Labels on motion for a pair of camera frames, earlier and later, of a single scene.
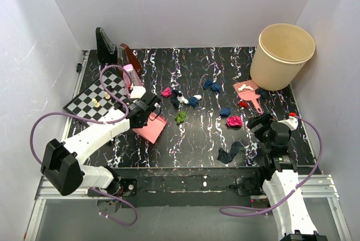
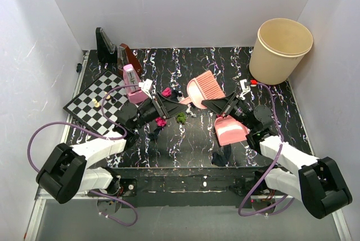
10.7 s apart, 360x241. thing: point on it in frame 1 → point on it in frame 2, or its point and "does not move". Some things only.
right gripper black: [265, 119] → [220, 106]
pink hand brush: [247, 92] → [204, 87]
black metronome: [107, 50] does not move
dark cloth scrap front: [225, 156] → [219, 159]
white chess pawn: [97, 105] does not move
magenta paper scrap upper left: [166, 92] does not move
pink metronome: [131, 79] does not move
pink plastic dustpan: [156, 125] → [229, 130]
